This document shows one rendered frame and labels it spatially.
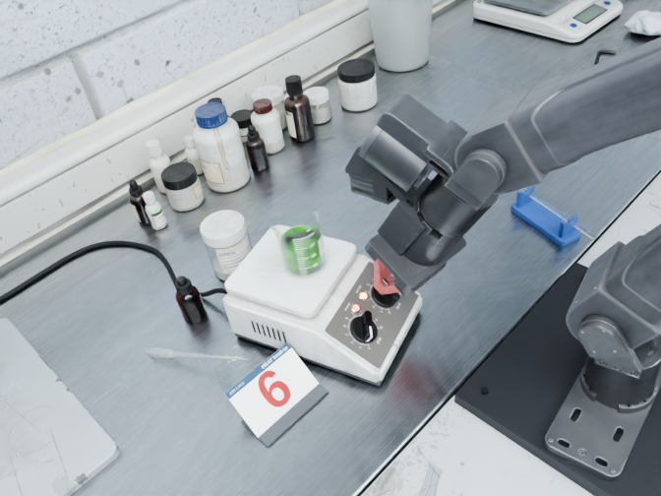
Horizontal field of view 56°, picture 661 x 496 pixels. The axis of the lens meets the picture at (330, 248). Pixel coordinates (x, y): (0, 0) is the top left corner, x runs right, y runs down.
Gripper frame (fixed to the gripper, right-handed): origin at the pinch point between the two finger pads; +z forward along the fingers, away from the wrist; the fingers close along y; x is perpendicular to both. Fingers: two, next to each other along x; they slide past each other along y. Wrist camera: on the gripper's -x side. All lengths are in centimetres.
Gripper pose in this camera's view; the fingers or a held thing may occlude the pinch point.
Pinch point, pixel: (384, 283)
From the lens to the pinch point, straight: 72.3
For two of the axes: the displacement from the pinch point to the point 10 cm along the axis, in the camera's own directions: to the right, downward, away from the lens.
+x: 6.6, 7.3, -2.0
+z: -3.4, 5.2, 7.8
